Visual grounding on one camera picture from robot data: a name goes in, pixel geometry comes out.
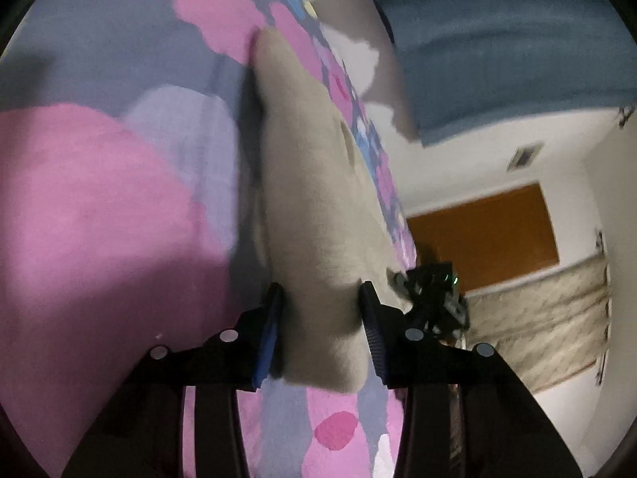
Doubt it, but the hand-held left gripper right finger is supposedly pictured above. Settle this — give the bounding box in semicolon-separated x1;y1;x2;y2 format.
358;280;584;478

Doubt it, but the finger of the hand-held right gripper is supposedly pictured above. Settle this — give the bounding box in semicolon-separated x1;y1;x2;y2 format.
393;270;417;312

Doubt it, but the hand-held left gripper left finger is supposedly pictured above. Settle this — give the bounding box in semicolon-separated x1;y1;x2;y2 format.
61;282;286;478

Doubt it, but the beige knit sweater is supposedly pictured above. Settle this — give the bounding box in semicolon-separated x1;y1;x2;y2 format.
251;27;418;395

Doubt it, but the brown wooden door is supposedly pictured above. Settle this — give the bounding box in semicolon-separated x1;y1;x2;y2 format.
405;183;561;294

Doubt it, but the beige patterned curtain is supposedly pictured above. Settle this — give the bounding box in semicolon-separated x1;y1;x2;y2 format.
464;253;613;393

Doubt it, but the colourful circle print blanket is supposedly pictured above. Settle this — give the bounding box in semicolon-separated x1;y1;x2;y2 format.
0;0;421;478

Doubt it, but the blue curtain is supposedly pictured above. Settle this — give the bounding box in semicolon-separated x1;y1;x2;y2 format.
356;0;637;149

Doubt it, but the wall vent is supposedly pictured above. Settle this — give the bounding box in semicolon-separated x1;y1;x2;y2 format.
508;144;545;171

